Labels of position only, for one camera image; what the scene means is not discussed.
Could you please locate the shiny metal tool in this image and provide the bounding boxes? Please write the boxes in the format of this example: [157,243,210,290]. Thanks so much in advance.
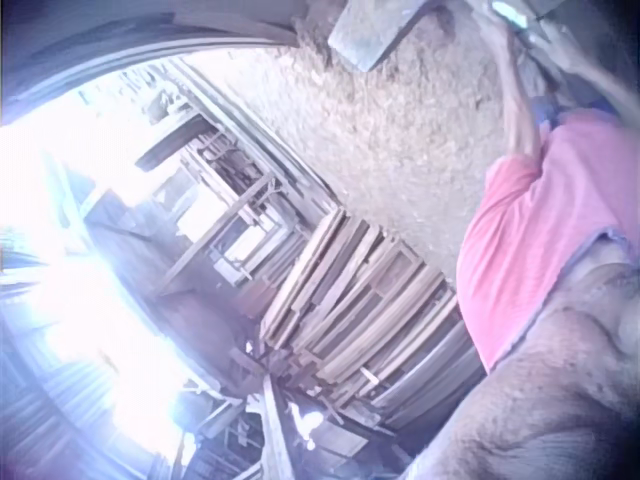
[490,0,532,27]

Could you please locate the rack of wooden frames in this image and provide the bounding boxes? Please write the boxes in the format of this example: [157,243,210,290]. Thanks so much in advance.
[133,59,331,299]

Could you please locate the heap of scrap wood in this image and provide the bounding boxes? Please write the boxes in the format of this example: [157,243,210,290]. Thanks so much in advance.
[185,344,407,480]

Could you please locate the person's legs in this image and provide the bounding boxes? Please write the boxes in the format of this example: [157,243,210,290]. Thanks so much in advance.
[528,93,617,129]

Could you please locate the stack of wooden boards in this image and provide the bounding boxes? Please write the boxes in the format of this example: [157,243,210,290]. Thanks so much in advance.
[258,207,487,434]

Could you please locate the long wooden roof beams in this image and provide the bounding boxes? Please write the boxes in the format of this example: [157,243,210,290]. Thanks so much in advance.
[0,0,304,119]

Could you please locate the person's left hand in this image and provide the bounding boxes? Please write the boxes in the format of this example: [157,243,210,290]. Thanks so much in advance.
[473,1,521,47]

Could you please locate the corrugated metal sheet wall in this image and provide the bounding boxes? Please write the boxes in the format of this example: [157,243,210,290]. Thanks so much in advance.
[0,297,151,480]

